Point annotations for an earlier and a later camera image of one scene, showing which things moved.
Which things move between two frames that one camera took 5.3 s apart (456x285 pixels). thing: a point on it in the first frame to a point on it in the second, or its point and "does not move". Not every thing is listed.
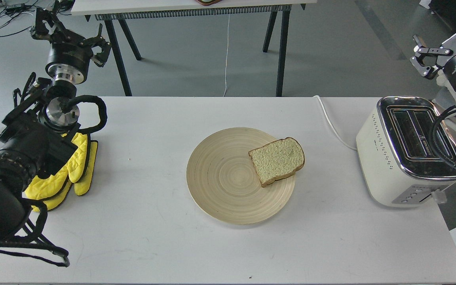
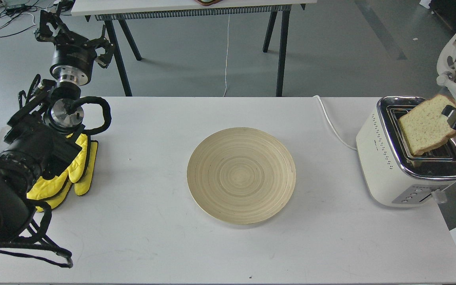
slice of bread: x=277 y=159 to x=426 y=126
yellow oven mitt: x=78 y=170 does not move
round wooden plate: x=223 y=180 does not move
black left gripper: x=69 y=61 does not move
